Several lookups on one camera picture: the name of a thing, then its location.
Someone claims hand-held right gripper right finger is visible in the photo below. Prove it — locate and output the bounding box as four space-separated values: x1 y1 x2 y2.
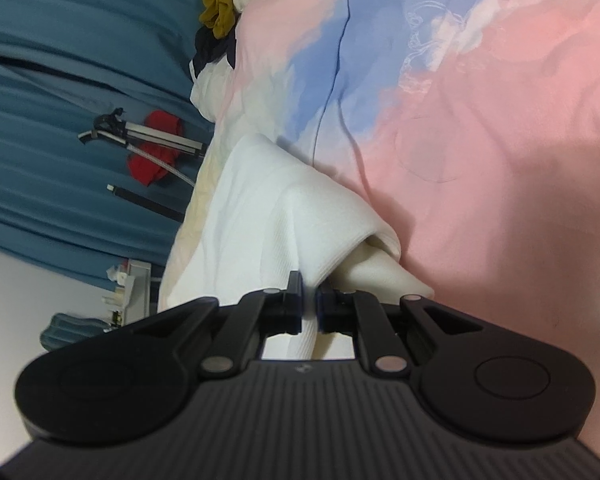
316 284 485 380

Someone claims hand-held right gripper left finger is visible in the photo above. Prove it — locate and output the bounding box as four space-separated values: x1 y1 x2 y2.
105 271 306 380

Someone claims white garment with black stripe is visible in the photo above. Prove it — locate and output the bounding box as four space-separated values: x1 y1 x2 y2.
157 132 436 361

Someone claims white dressing table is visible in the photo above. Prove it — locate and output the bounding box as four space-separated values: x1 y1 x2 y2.
100 257 166 331

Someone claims red cloth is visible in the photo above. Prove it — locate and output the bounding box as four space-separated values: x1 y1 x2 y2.
125 110 186 188

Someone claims pastel pink bed blanket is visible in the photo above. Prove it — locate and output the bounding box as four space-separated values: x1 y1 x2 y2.
160 0 600 361

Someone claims garment steamer stand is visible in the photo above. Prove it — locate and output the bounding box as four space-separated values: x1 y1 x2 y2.
77 107 208 183

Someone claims white fleece garment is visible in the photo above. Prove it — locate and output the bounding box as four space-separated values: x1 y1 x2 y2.
189 57 236 121

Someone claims blue curtain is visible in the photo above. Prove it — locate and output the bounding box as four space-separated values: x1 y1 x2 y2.
0 0 261 126
0 55 216 281

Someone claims mustard yellow garment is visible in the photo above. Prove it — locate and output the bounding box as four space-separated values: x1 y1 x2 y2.
200 0 243 38

